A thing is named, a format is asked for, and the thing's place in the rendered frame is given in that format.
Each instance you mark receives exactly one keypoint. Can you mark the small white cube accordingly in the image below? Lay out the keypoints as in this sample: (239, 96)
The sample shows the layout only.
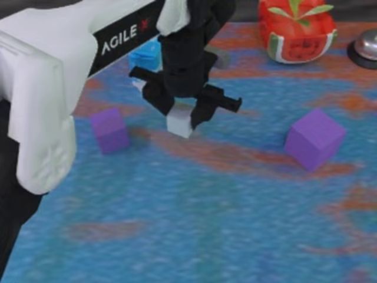
(178, 122)

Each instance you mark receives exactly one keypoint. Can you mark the small purple cube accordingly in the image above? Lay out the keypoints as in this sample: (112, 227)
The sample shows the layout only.
(110, 131)

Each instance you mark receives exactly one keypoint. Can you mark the large purple cube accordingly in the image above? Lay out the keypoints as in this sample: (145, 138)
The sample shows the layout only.
(315, 140)

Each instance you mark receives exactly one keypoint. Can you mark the blue object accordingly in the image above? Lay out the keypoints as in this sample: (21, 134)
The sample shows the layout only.
(145, 57)

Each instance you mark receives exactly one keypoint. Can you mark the blue and orange mat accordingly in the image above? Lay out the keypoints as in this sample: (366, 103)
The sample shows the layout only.
(206, 191)

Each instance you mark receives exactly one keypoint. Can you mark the red watermelon toy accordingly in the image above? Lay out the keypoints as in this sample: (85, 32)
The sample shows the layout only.
(297, 32)

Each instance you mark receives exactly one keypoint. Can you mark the silver call bell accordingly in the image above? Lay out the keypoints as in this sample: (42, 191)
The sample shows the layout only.
(365, 48)

